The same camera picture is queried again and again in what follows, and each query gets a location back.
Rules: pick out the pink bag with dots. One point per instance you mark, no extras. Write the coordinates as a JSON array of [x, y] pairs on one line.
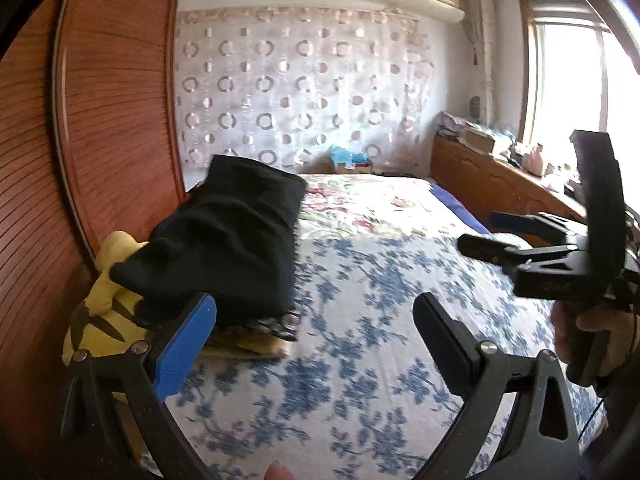
[[534, 160]]

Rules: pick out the black printed t-shirt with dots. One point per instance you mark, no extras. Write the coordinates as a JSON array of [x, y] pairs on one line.
[[225, 240]]

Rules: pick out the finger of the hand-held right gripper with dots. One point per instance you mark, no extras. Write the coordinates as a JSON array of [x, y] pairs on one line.
[[495, 250], [525, 222]]

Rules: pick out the pink floral quilt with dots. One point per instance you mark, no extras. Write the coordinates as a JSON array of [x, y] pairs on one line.
[[375, 205]]

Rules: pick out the stack of magazines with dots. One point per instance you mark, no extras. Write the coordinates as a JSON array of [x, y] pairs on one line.
[[452, 126]]

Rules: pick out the wooden-framed window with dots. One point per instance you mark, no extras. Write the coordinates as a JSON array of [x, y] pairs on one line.
[[565, 100]]

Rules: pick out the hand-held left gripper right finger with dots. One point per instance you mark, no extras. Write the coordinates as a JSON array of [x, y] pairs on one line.
[[445, 340]]

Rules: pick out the person's left hand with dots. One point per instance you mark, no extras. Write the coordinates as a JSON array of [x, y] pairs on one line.
[[279, 472]]

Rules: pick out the light blue cloth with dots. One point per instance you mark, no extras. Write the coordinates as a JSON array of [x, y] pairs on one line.
[[345, 154]]

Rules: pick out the small cardboard box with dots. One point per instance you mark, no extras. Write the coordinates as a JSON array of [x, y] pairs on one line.
[[355, 167]]

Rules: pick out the yellow plush toy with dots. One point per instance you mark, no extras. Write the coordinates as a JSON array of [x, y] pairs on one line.
[[105, 320]]

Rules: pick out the tied-back window curtain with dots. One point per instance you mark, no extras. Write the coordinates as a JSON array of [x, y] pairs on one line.
[[480, 50]]

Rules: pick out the dark medallion-print folded cloth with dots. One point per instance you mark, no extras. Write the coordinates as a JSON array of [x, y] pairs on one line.
[[270, 325]]

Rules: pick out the long wooden cabinet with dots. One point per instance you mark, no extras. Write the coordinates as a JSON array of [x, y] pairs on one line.
[[480, 180]]

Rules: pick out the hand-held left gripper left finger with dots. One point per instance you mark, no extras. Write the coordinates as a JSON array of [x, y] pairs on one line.
[[185, 345]]

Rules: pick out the blue floral bedsheet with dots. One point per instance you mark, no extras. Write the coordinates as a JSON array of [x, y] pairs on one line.
[[350, 335]]

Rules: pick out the white air conditioner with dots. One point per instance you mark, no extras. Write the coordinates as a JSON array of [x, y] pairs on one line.
[[415, 5]]

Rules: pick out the sheer circle-pattern curtain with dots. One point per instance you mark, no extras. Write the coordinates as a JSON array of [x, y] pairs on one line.
[[300, 85]]

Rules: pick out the flat cardboard box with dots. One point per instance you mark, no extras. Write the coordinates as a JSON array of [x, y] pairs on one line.
[[480, 141]]

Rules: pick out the person's right hand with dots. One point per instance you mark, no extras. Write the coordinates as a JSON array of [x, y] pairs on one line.
[[565, 332]]

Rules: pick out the blue blanket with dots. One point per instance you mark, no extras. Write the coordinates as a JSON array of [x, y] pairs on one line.
[[460, 210]]

